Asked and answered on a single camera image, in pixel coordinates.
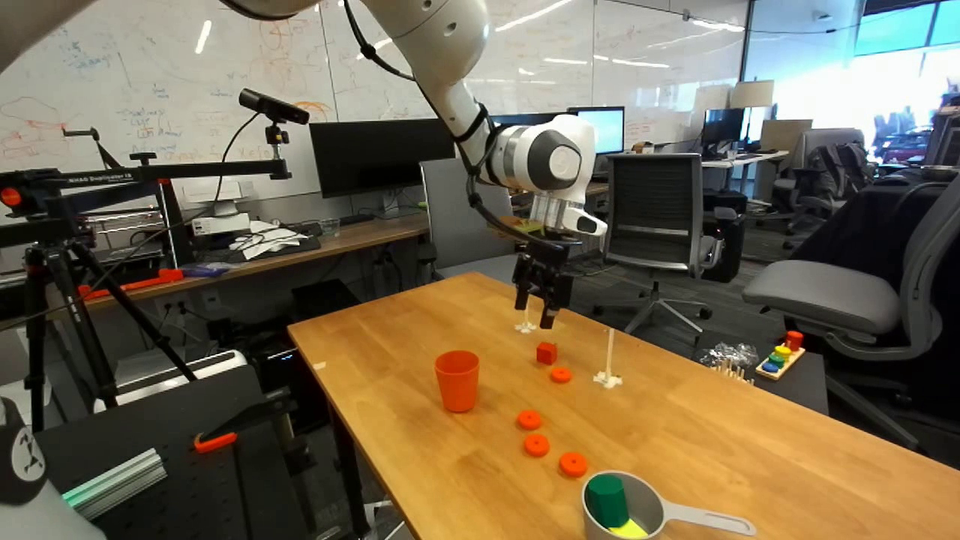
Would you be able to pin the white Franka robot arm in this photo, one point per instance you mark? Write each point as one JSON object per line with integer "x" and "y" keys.
{"x": 439, "y": 39}

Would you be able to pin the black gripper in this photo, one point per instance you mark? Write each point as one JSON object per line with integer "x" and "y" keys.
{"x": 546, "y": 261}

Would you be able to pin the black stereo camera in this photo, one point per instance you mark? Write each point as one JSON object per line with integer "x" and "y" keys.
{"x": 270, "y": 104}

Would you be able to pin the lit computer monitor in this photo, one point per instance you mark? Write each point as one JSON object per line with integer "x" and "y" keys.
{"x": 608, "y": 129}

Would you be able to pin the colourful stacking toy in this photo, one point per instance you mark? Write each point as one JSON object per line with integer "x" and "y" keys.
{"x": 780, "y": 358}

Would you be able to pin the gray fabric desk chair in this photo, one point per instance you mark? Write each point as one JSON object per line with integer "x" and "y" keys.
{"x": 452, "y": 220}

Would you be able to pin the green block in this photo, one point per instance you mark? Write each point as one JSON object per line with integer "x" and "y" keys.
{"x": 605, "y": 498}

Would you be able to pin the orange plastic cup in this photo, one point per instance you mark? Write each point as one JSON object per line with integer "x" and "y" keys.
{"x": 457, "y": 385}

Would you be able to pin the white lampshade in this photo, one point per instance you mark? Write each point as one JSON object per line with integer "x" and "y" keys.
{"x": 751, "y": 94}

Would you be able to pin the orange cube block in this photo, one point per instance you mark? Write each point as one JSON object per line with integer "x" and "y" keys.
{"x": 546, "y": 353}

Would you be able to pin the gray office chair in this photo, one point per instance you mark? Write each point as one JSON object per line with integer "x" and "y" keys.
{"x": 828, "y": 294}

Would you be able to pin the black cap with logo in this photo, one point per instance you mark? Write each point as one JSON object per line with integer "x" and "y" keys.
{"x": 19, "y": 453}

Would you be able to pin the orange disc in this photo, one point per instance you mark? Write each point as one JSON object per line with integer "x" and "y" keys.
{"x": 528, "y": 420}
{"x": 539, "y": 445}
{"x": 563, "y": 375}
{"x": 574, "y": 467}

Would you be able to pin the dark computer monitor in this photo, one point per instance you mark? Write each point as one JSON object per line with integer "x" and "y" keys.
{"x": 513, "y": 121}

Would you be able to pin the silver aluminium bar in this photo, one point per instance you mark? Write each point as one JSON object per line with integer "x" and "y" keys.
{"x": 114, "y": 481}

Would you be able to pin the black mesh office chair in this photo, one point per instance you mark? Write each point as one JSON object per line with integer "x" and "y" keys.
{"x": 655, "y": 212}

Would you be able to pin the long wooden desk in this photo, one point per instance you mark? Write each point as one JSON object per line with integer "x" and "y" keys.
{"x": 350, "y": 237}

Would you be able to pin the white peg stand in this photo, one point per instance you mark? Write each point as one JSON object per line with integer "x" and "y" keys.
{"x": 526, "y": 327}
{"x": 608, "y": 378}

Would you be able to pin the white box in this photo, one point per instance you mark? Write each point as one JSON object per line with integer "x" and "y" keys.
{"x": 218, "y": 222}

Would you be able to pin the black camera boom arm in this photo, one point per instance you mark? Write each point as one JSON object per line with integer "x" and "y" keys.
{"x": 151, "y": 179}

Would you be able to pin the grey bowl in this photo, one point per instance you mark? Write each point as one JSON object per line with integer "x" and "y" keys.
{"x": 700, "y": 517}

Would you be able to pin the red tool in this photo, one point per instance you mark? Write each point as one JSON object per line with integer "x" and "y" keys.
{"x": 130, "y": 285}

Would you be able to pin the white crumpled papers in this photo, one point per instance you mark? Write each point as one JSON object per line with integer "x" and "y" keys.
{"x": 265, "y": 244}

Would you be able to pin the black tripod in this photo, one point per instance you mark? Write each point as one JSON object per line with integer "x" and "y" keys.
{"x": 71, "y": 301}

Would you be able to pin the black backpack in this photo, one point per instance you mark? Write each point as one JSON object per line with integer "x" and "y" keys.
{"x": 723, "y": 244}

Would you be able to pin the large black monitor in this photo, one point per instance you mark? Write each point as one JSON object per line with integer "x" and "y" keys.
{"x": 379, "y": 155}

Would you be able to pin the clear plastic bag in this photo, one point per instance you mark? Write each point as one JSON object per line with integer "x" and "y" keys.
{"x": 731, "y": 358}

